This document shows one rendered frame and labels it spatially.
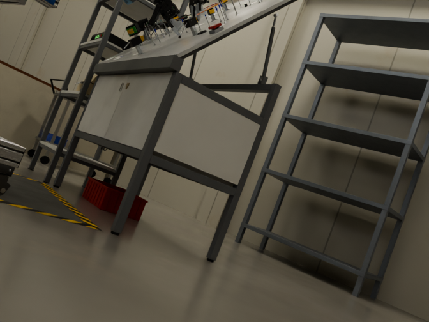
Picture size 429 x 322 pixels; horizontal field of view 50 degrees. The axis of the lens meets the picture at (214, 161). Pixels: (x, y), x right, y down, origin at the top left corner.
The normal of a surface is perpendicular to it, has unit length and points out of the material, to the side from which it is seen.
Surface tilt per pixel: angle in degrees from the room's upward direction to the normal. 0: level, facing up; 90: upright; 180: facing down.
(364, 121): 90
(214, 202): 90
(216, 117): 90
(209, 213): 90
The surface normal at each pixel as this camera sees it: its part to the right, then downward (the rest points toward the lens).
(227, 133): 0.52, 0.14
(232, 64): -0.56, -0.27
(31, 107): 0.75, 0.25
